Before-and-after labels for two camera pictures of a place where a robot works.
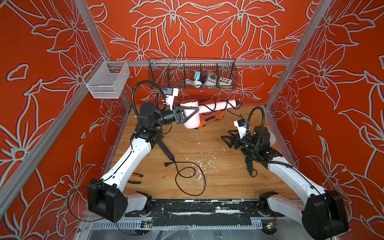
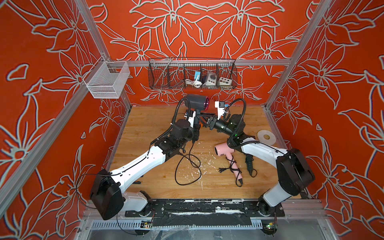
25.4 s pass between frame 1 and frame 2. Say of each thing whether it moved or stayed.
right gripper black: moved
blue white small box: stayed
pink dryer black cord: moved
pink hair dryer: moved
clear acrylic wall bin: stayed
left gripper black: moved
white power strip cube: stayed
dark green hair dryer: stayed
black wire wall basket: stayed
